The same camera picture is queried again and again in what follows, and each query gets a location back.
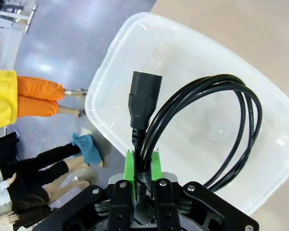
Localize clear plastic storage box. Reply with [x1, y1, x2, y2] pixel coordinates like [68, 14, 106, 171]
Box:
[84, 12, 289, 216]

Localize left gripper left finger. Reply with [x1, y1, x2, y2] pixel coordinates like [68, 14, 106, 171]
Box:
[32, 149, 137, 231]

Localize mannequin in black dress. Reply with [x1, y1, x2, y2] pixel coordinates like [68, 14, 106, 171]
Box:
[12, 166, 92, 228]

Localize black power cord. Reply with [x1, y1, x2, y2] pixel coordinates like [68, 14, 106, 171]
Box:
[127, 71, 263, 226]

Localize white furniture panel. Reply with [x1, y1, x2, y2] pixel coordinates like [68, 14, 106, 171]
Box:
[0, 24, 23, 71]

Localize beige display mannequin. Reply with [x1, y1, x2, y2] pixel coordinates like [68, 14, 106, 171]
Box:
[56, 88, 90, 119]

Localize blue cloth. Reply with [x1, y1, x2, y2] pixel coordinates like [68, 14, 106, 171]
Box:
[71, 131, 103, 167]

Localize mannequin in black trousers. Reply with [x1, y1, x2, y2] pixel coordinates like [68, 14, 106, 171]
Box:
[36, 141, 104, 183]

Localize orange shorts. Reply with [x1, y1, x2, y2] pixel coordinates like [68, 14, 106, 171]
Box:
[16, 76, 65, 118]

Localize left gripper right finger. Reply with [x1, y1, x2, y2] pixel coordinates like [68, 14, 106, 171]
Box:
[151, 149, 260, 231]

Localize yellow hoodie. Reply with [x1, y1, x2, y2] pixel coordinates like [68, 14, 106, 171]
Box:
[0, 69, 18, 132]

